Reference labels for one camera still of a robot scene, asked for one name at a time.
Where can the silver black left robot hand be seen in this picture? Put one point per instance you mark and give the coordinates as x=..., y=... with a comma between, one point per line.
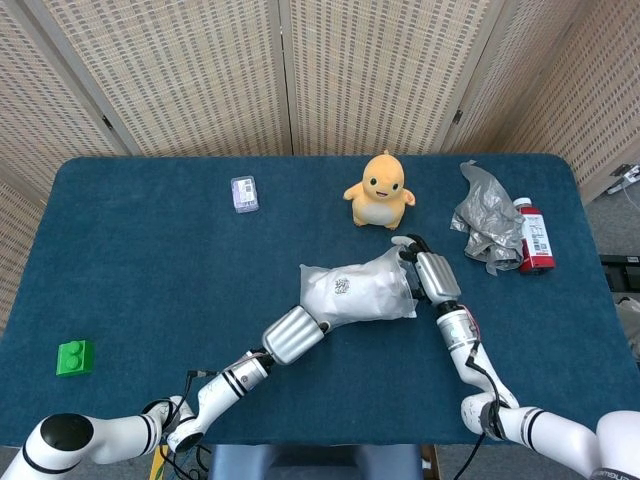
x=292, y=337

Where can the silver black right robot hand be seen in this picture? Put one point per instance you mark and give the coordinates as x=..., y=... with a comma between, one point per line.
x=440, y=277

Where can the frosted translucent plastic bag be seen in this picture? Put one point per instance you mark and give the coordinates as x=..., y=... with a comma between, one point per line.
x=360, y=295

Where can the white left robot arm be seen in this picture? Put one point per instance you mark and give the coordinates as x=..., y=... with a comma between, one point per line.
x=225, y=385

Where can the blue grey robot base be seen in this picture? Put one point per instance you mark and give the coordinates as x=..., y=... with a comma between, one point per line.
x=310, y=465

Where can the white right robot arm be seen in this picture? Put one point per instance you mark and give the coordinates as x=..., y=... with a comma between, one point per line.
x=457, y=332

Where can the crumpled grey plastic bag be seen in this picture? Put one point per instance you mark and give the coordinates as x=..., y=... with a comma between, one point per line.
x=485, y=215

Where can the grey bag on floor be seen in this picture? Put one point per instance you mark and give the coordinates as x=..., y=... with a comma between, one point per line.
x=631, y=320

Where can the orange plush dinosaur toy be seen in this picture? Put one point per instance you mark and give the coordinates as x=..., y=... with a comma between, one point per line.
x=377, y=200

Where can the red juice bottle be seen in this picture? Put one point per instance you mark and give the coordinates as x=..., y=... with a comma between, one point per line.
x=539, y=240

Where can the small purple clear case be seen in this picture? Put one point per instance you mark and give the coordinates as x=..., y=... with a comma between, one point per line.
x=245, y=194

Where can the blue felt tablecloth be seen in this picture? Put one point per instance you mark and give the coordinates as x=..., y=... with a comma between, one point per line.
x=150, y=250

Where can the black equipment case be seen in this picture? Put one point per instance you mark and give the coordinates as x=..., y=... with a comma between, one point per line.
x=622, y=272

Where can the white power strip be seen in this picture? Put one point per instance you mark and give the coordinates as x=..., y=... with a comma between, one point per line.
x=631, y=174

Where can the green toy building brick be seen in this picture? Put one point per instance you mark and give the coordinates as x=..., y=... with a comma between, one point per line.
x=75, y=359

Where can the woven beige folding screen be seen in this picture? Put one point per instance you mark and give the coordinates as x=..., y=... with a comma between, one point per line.
x=200, y=75

